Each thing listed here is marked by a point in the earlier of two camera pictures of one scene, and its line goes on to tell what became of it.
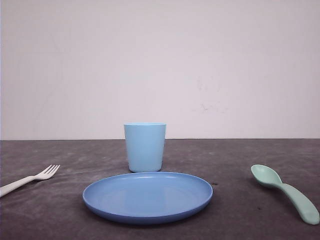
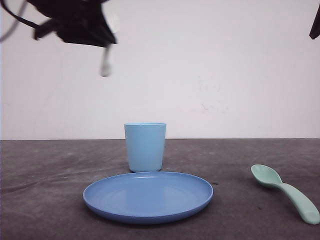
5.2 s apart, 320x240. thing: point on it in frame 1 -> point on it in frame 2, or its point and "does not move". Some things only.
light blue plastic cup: [145, 143] does not move
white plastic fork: [46, 173] -> [106, 64]
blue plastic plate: [147, 198] does not move
